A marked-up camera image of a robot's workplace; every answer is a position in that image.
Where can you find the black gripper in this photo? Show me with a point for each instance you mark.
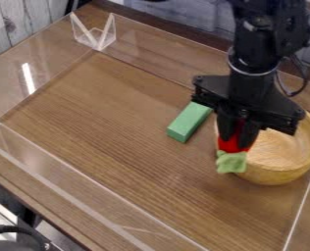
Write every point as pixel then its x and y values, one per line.
pixel 249 98

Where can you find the red felt strawberry toy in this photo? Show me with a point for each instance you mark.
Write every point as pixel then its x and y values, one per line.
pixel 231 161

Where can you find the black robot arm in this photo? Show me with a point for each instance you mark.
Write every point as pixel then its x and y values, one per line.
pixel 271 32

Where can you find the green rectangular block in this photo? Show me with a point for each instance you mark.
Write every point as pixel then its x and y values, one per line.
pixel 186 122

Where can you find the light wooden bowl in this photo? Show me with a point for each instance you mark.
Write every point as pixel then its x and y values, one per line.
pixel 277 159

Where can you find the black equipment bottom left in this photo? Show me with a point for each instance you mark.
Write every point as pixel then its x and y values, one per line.
pixel 19 237

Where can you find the clear acrylic tray enclosure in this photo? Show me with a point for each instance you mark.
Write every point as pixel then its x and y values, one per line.
pixel 90 90

